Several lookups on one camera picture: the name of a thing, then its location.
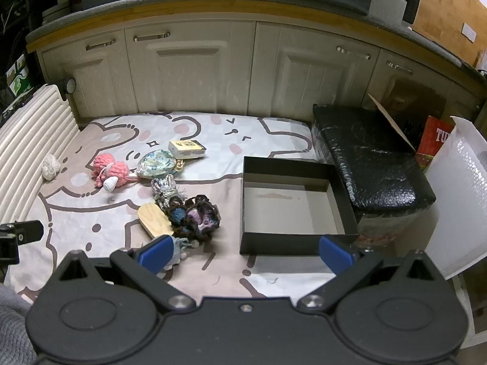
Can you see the person's grey knit clothing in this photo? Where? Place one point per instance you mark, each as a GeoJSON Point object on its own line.
{"type": "Point", "coordinates": [11, 323]}

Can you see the black shelf unit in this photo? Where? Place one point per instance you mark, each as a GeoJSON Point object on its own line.
{"type": "Point", "coordinates": [23, 15]}

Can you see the small cream box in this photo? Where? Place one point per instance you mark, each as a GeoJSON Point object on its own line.
{"type": "Point", "coordinates": [186, 148]}

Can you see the grey tassel charm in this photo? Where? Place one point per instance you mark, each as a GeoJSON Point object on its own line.
{"type": "Point", "coordinates": [179, 245]}

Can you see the blue crochet piece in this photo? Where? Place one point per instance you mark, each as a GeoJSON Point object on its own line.
{"type": "Point", "coordinates": [177, 213]}

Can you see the red printed box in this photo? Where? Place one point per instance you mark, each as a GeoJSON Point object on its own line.
{"type": "Point", "coordinates": [433, 140]}

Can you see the white ribbed suitcase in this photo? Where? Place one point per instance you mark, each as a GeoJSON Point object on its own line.
{"type": "Point", "coordinates": [34, 133]}

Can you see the brown cardboard box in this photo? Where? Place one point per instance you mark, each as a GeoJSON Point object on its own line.
{"type": "Point", "coordinates": [414, 102]}

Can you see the white appliance with black grille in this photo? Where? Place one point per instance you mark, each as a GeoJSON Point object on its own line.
{"type": "Point", "coordinates": [411, 3]}

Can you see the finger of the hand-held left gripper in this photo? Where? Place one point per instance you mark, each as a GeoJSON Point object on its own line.
{"type": "Point", "coordinates": [29, 231]}
{"type": "Point", "coordinates": [8, 250]}

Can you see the round floral pouch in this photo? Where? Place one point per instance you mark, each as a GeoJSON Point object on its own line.
{"type": "Point", "coordinates": [156, 163]}

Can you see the black bubble-wrapped box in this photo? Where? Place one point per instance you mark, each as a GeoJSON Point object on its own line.
{"type": "Point", "coordinates": [373, 159]}

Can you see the white bubble mailer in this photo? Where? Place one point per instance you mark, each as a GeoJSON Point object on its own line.
{"type": "Point", "coordinates": [460, 197]}

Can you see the purple brown crochet flower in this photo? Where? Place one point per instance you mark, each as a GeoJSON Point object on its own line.
{"type": "Point", "coordinates": [203, 216]}

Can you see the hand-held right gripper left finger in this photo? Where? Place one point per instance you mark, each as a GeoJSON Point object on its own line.
{"type": "Point", "coordinates": [155, 254]}

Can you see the white wall outlet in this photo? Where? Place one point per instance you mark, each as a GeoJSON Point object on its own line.
{"type": "Point", "coordinates": [469, 32]}

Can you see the green and white box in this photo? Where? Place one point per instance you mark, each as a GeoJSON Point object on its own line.
{"type": "Point", "coordinates": [18, 78]}

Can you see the white carton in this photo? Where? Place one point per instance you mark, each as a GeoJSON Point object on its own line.
{"type": "Point", "coordinates": [386, 3]}

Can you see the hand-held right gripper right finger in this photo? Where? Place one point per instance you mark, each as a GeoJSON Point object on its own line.
{"type": "Point", "coordinates": [335, 255]}

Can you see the cream cabinet door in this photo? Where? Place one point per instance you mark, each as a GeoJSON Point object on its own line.
{"type": "Point", "coordinates": [190, 76]}
{"type": "Point", "coordinates": [430, 72]}
{"type": "Point", "coordinates": [312, 83]}
{"type": "Point", "coordinates": [95, 80]}

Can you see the pink crochet doll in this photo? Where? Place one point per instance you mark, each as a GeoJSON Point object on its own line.
{"type": "Point", "coordinates": [114, 169]}

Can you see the wooden paddle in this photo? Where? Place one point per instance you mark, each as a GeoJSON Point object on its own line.
{"type": "Point", "coordinates": [154, 220]}

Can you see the bear print blanket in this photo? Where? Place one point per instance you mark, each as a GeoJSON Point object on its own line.
{"type": "Point", "coordinates": [213, 152]}

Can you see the white yarn bundle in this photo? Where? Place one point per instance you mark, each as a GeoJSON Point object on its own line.
{"type": "Point", "coordinates": [50, 167]}

